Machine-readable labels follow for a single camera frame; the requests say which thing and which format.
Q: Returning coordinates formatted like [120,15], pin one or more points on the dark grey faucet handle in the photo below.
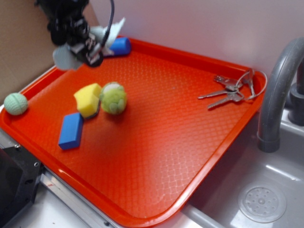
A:
[296,94]

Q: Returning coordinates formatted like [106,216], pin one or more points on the green textured ball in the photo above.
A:
[16,104]

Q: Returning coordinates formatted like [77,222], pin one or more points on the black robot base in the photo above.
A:
[20,173]

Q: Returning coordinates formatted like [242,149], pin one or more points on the light blue cloth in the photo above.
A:
[65,56]

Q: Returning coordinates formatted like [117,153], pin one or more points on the orange plastic tray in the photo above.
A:
[139,167]

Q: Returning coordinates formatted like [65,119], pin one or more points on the blue plastic bottle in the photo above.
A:
[120,47]

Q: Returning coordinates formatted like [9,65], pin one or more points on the brown cardboard panel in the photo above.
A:
[25,45]

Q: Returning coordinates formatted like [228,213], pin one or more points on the green plush toy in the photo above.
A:
[113,98]

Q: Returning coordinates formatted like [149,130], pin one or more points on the grey sink faucet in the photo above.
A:
[283,76]

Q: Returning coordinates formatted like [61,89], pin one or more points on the sink drain strainer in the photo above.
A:
[262,202]

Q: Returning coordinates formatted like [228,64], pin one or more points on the yellow sponge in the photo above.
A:
[87,100]

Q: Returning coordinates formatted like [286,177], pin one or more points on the aluminium frame rail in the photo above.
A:
[51,202]

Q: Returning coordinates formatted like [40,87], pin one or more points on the blue rectangular block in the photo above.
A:
[71,131]

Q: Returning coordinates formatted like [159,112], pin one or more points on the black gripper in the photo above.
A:
[67,24]

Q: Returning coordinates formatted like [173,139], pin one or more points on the grey plastic sink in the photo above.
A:
[214,204]

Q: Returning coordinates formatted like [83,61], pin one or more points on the bunch of silver keys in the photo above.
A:
[232,88]

